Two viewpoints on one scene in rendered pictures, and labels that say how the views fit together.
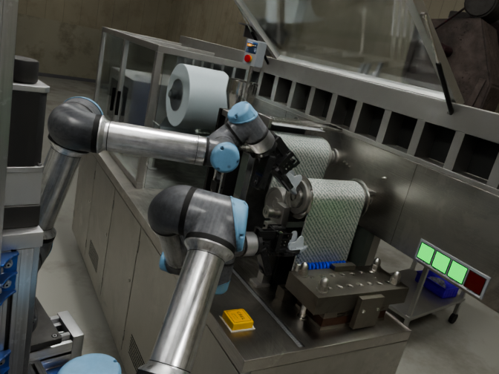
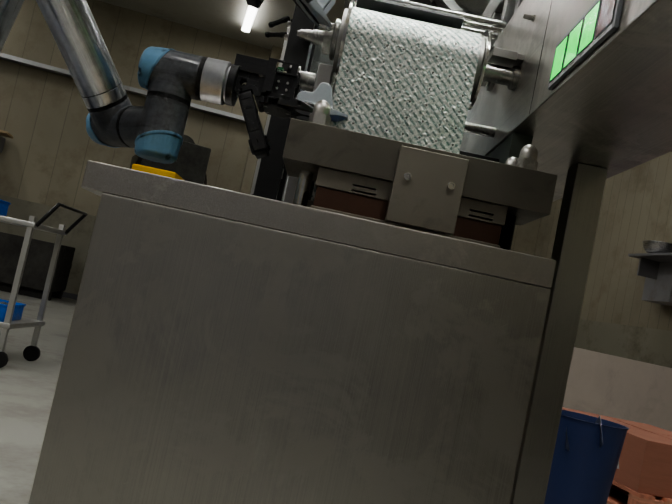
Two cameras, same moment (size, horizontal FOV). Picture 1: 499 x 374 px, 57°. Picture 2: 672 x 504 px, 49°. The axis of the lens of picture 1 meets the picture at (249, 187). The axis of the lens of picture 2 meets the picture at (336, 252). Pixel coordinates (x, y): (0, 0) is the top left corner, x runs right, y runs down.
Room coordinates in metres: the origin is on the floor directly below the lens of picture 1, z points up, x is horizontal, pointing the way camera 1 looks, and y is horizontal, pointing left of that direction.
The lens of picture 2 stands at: (0.38, -0.94, 0.78)
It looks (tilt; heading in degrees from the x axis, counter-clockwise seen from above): 4 degrees up; 33
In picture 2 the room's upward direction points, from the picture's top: 12 degrees clockwise
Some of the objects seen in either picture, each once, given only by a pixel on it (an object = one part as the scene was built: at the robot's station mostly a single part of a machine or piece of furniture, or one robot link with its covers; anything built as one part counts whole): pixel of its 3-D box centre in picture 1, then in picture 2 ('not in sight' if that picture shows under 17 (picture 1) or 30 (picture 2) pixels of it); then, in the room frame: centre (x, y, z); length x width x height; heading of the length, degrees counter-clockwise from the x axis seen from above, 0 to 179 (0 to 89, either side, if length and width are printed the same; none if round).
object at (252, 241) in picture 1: (247, 243); (218, 82); (1.30, -0.03, 1.11); 0.08 x 0.05 x 0.08; 33
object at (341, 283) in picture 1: (348, 287); (413, 175); (1.39, -0.40, 1.00); 0.40 x 0.16 x 0.06; 123
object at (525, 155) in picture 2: (396, 277); (527, 159); (1.44, -0.56, 1.05); 0.04 x 0.04 x 0.04
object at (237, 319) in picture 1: (237, 319); (157, 178); (1.20, -0.06, 0.91); 0.07 x 0.07 x 0.02; 33
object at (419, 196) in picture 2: (367, 312); (426, 190); (1.33, -0.46, 0.97); 0.10 x 0.03 x 0.11; 123
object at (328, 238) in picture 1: (327, 240); (397, 119); (1.47, -0.30, 1.11); 0.23 x 0.01 x 0.18; 123
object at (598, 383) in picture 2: not in sight; (586, 389); (8.88, 0.94, 0.42); 2.24 x 1.90 x 0.84; 135
